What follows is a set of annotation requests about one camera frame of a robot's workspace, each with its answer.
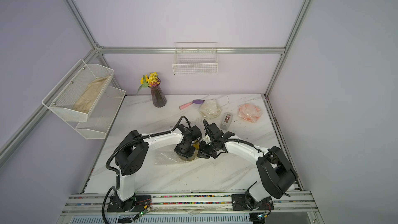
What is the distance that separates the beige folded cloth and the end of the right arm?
0.58 meters

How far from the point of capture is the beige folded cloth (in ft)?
2.45

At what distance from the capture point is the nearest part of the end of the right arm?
0.64 meters
